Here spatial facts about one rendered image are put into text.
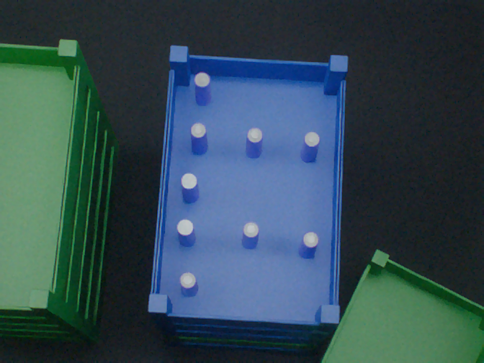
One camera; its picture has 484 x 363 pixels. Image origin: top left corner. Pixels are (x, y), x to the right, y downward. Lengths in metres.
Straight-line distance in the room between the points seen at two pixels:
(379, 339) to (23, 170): 0.58
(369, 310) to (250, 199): 0.38
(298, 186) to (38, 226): 0.30
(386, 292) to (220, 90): 0.45
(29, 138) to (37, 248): 0.13
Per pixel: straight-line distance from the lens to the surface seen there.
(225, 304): 1.08
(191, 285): 1.02
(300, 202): 1.11
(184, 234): 1.03
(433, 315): 1.43
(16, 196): 1.13
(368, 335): 1.41
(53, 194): 1.12
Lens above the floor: 1.40
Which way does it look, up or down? 75 degrees down
